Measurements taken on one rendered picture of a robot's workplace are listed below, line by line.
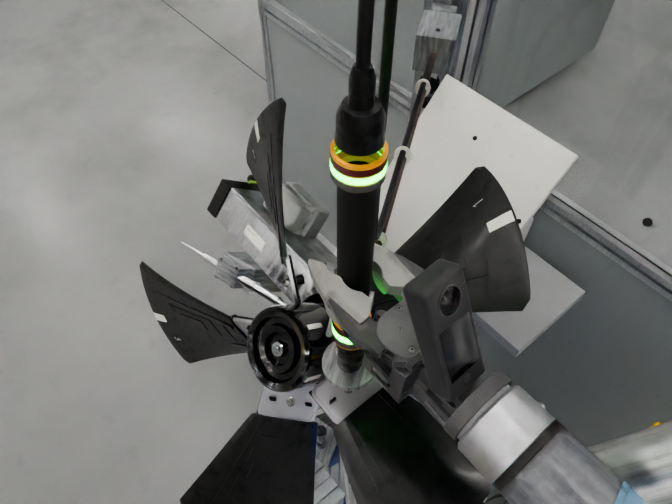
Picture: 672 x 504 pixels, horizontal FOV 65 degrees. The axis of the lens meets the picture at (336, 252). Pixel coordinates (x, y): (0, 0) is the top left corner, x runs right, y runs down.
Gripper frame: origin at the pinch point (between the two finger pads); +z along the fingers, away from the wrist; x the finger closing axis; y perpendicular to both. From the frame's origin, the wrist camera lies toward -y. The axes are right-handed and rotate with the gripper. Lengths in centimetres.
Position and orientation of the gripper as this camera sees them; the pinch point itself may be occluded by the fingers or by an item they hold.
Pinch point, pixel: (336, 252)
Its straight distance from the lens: 53.2
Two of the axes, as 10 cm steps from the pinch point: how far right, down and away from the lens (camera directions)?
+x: 7.7, -5.0, 3.9
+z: -6.3, -6.2, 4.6
